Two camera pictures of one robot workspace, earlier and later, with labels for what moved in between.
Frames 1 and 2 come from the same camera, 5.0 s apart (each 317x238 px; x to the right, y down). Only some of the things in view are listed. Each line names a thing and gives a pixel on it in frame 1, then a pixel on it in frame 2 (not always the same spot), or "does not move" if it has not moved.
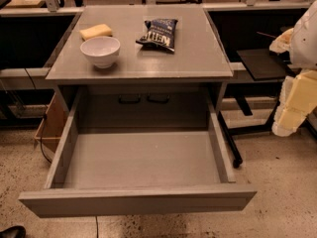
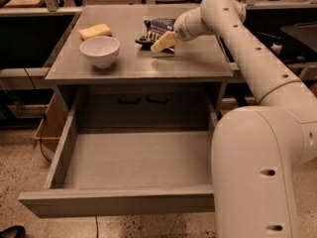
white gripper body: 305,40 → 181,27
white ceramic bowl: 102,51 does not move
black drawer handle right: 158,101 does not move
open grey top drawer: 120,172 does not move
